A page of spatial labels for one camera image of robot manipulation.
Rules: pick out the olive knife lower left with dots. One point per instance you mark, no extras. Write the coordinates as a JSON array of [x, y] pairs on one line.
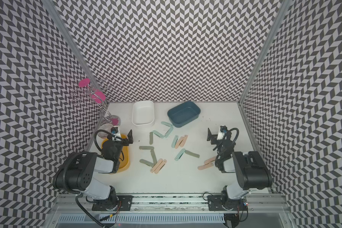
[[148, 163]]

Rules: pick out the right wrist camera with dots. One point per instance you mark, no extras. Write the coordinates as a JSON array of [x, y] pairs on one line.
[[222, 132]]

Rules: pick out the mint knife centre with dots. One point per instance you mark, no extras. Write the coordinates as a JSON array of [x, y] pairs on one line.
[[175, 141]]

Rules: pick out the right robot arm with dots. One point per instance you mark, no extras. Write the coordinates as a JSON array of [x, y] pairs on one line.
[[249, 168]]

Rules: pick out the white storage box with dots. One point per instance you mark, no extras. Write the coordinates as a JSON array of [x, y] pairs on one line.
[[143, 113]]

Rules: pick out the olive knife right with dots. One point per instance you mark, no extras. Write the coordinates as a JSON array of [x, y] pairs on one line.
[[192, 154]]

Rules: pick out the mint knife angled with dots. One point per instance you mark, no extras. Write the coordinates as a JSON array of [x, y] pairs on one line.
[[168, 132]]

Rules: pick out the mint knife lower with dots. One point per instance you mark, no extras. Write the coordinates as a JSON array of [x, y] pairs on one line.
[[178, 156]]

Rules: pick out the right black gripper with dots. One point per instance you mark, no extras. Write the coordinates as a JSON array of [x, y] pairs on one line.
[[214, 137]]

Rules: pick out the olive knife horizontal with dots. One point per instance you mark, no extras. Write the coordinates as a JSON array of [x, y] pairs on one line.
[[146, 147]]

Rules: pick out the mint knife top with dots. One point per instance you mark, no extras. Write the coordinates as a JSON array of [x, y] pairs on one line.
[[167, 124]]

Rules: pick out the dark teal storage box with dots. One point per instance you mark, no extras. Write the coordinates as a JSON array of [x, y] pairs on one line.
[[183, 114]]

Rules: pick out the mint knife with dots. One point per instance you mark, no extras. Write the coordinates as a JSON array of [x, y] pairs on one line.
[[175, 141], [158, 134], [167, 124], [178, 156]]

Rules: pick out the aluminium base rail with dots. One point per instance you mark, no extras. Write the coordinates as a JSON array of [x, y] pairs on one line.
[[198, 203]]

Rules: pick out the mint knife left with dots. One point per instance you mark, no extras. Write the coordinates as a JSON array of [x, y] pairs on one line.
[[158, 134]]

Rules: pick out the olive knife upright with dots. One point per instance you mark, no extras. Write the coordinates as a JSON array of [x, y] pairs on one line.
[[151, 138]]

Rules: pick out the olive knife vertical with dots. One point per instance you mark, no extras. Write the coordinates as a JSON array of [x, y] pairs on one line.
[[153, 156]]

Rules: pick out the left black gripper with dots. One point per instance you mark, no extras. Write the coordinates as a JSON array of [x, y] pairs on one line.
[[130, 139]]

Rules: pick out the yellow storage box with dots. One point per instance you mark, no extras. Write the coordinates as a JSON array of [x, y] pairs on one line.
[[117, 153]]

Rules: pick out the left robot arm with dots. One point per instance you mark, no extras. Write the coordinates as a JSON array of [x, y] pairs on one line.
[[75, 175]]

